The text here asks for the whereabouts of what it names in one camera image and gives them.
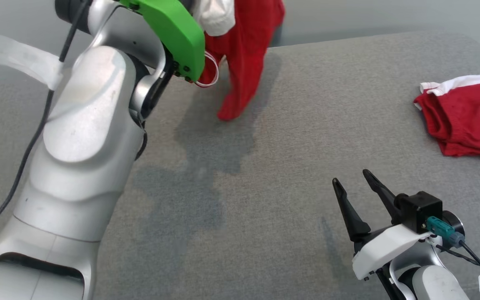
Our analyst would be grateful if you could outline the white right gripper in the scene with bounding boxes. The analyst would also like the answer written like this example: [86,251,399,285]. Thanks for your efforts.
[332,169,432,280]

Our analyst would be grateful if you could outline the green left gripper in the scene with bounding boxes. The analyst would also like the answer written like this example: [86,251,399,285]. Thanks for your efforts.
[119,0,206,83]

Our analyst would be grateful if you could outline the red white basketball jersey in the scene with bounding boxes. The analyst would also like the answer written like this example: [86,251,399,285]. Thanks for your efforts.
[192,0,285,122]

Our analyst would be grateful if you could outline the red white basketball shorts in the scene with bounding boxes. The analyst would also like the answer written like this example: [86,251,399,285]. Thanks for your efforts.
[414,75,480,160]

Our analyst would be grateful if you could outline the grey fabric sofa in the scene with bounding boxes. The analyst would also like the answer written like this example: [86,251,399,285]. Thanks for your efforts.
[0,28,480,300]

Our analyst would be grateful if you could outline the white tape flag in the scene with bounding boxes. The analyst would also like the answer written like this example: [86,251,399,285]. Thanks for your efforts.
[0,30,65,90]

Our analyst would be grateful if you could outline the black right cable teal plug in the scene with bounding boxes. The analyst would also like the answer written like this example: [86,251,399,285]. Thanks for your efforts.
[425,216,480,290]

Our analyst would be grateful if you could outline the thin black gripper wire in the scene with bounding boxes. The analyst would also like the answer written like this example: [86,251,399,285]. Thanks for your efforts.
[434,245,480,273]

